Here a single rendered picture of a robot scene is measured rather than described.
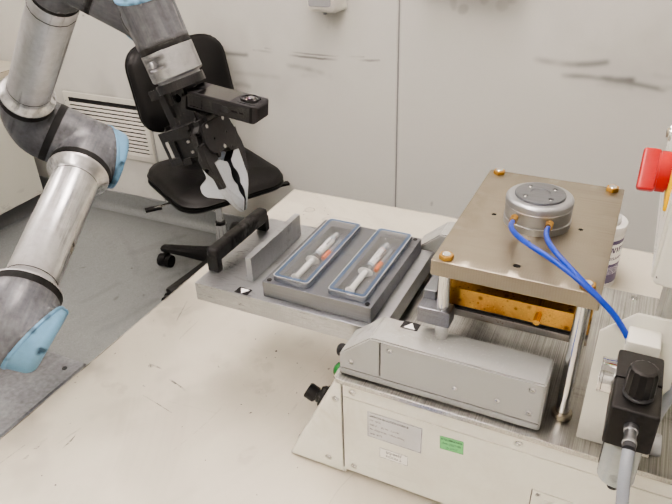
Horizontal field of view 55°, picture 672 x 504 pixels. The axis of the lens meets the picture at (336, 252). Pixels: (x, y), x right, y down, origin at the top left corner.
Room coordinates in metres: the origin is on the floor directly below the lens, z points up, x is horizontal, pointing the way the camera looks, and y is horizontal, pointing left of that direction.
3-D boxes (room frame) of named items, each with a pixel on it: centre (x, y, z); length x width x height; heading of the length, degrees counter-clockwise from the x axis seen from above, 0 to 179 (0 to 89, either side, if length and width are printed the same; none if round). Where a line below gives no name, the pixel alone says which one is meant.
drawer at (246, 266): (0.83, 0.03, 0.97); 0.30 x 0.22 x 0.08; 63
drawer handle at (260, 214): (0.89, 0.15, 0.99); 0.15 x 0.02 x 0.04; 153
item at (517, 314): (0.69, -0.24, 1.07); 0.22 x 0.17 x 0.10; 153
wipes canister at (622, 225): (1.10, -0.52, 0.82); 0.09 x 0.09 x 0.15
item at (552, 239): (0.66, -0.27, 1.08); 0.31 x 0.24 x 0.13; 153
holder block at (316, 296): (0.81, -0.01, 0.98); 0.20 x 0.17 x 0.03; 153
